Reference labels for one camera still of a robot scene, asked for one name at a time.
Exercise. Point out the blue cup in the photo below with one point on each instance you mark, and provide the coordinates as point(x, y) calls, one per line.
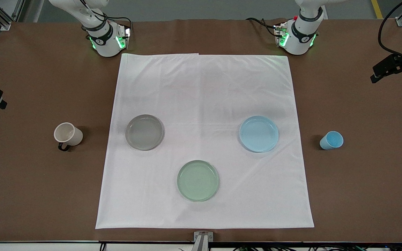
point(330, 141)

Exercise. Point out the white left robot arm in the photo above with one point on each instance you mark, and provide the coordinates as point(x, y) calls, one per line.
point(297, 40)

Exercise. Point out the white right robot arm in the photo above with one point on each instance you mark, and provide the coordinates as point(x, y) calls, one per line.
point(105, 43)

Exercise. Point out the blue plate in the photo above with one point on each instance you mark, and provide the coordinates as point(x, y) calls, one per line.
point(259, 134)

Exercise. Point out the gray plate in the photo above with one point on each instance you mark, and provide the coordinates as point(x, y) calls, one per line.
point(144, 132)

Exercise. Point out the green plate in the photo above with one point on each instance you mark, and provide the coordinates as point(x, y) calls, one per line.
point(198, 180)

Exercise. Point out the white cloth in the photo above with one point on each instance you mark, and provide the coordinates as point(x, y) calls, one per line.
point(204, 87)

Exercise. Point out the grey metal table bracket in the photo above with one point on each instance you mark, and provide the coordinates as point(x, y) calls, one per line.
point(203, 238)

